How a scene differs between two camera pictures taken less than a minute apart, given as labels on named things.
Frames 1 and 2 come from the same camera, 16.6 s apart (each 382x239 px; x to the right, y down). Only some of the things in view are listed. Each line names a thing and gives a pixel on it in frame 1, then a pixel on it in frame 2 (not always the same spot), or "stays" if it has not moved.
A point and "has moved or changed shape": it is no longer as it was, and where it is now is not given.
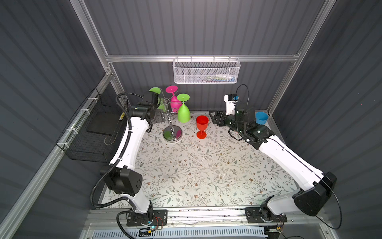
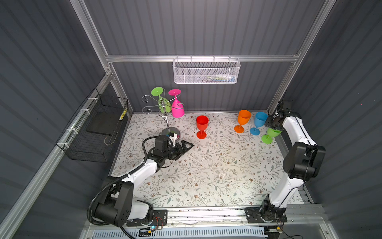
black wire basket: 94,133 stays
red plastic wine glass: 202,122 stays
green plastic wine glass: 183,113 has moved or changed shape
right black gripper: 221,114 → 268,122
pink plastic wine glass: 175,103 has moved or changed shape
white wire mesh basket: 206,70 stays
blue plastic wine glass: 261,117 stays
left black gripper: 159,116 → 180,151
